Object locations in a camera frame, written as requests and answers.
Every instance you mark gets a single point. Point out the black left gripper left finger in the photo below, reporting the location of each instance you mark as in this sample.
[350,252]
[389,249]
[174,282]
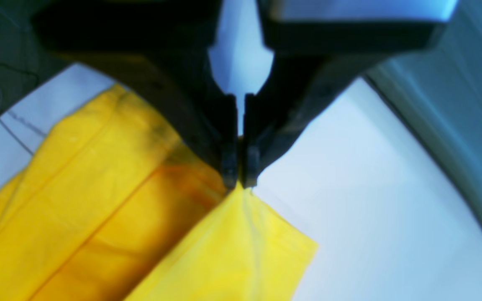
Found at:
[159,48]

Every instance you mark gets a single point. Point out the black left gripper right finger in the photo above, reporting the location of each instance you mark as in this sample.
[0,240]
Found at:
[320,47]

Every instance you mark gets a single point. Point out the yellow t-shirt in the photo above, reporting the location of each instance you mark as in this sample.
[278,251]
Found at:
[115,207]

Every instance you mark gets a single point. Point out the white cabinet panel right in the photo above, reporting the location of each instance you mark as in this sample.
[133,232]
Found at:
[438,95]

